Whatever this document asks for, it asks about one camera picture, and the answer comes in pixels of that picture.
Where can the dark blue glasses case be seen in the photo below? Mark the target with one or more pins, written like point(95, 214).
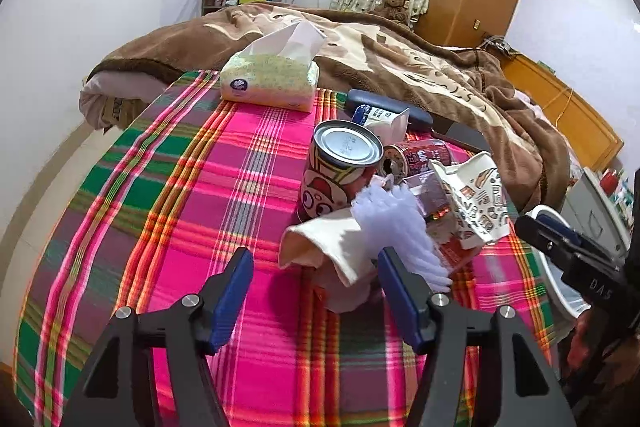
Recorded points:
point(419, 119)

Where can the red drink milk can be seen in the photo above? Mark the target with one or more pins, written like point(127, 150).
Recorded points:
point(409, 158)

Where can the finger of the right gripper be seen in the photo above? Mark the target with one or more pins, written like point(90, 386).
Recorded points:
point(567, 257)
point(560, 227)

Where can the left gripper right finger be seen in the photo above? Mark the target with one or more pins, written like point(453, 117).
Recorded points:
point(408, 296)

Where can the grey drawer cabinet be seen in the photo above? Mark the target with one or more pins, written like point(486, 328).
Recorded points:
point(588, 210)

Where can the black smartphone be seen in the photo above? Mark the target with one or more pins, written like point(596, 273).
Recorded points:
point(459, 134)

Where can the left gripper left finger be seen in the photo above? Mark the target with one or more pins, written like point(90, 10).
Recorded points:
point(223, 297)

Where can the cartoon face milk can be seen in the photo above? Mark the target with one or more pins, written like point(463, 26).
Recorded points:
point(343, 157)

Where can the beige paper napkin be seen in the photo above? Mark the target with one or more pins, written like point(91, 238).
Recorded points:
point(333, 246)

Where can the teddy bear with santa hat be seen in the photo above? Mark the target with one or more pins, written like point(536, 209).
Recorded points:
point(395, 10)

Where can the white foam fruit net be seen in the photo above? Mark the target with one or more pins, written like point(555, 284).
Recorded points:
point(394, 219)

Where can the pink plaid cloth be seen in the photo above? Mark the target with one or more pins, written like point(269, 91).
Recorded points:
point(191, 180)

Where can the printed paper food bag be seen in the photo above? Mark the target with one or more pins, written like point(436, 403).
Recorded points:
point(477, 201)

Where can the wooden headboard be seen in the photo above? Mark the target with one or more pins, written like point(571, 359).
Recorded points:
point(593, 139)

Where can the brown fleece blanket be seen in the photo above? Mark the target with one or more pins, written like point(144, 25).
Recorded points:
point(367, 52)

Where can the red jar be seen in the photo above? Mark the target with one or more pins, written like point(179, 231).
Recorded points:
point(609, 181)

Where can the tissue pack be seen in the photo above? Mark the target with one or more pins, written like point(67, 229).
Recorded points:
point(276, 70)

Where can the silver blue milk carton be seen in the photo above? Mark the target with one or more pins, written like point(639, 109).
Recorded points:
point(388, 126)

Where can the red strawberry milk carton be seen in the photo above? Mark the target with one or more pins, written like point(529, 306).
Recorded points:
point(455, 242)

